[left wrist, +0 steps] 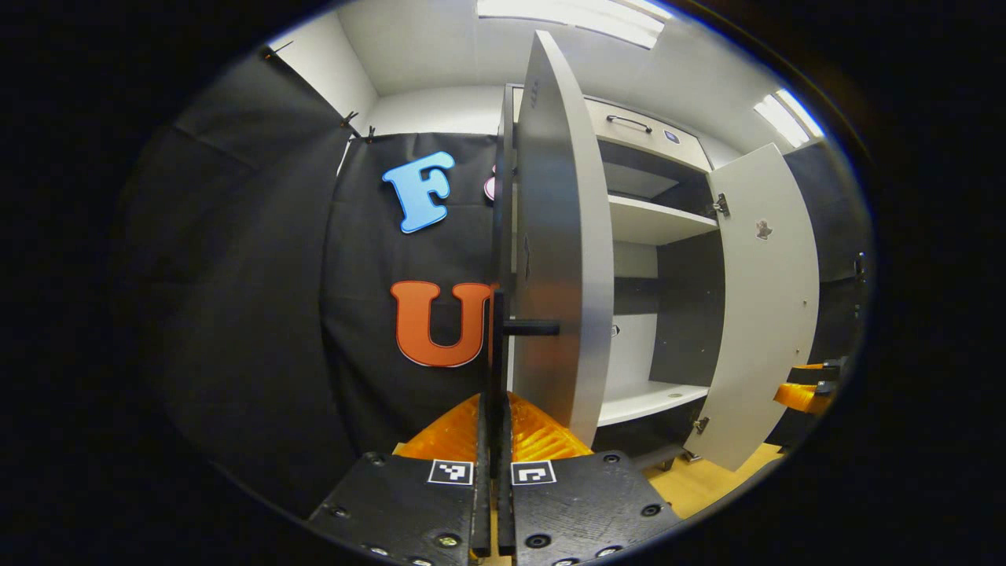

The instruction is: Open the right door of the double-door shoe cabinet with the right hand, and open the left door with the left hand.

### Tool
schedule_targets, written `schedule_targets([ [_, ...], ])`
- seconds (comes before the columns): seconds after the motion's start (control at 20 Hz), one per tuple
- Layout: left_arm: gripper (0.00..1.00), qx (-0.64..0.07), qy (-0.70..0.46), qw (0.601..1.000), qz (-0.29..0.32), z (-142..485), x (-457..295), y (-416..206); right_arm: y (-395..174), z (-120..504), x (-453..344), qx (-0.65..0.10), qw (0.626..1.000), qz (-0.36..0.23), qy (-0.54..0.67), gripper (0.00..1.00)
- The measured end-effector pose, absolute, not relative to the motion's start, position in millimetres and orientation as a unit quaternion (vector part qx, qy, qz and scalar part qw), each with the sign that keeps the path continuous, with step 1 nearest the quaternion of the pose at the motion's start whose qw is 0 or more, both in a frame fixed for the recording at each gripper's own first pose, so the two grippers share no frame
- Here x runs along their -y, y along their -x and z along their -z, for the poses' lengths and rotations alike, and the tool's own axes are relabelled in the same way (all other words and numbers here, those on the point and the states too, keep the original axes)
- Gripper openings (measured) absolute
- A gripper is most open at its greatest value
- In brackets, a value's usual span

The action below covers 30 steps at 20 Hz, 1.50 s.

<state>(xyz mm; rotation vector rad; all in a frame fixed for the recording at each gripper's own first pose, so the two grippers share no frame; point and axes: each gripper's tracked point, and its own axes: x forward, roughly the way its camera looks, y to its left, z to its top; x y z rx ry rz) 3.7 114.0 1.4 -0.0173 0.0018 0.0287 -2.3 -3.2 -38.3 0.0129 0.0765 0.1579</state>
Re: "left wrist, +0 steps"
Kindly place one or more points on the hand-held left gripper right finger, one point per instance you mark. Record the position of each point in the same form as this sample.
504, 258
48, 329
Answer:
581, 511

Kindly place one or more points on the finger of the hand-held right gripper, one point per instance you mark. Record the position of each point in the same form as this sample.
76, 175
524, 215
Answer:
802, 398
829, 371

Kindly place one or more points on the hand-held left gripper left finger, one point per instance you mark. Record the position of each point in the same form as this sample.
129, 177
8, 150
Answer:
401, 511

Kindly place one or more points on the beige cabinet door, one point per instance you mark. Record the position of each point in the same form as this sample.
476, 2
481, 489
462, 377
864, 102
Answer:
766, 314
562, 236

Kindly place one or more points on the beige double-door shoe cabinet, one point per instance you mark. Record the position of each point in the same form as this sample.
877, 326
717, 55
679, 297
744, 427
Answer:
676, 314

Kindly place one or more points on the metal door hinge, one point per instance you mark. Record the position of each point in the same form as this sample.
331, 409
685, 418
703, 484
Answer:
700, 425
721, 205

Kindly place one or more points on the white cabinet shelf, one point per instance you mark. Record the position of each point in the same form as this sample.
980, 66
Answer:
652, 222
644, 401

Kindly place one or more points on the beige cabinet drawer front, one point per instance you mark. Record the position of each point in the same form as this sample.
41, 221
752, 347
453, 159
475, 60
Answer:
668, 137

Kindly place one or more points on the black backdrop cloth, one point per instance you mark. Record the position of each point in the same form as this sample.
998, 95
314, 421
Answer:
837, 236
259, 299

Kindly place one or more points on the long ceiling light panel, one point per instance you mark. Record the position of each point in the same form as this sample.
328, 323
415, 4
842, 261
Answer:
790, 118
574, 17

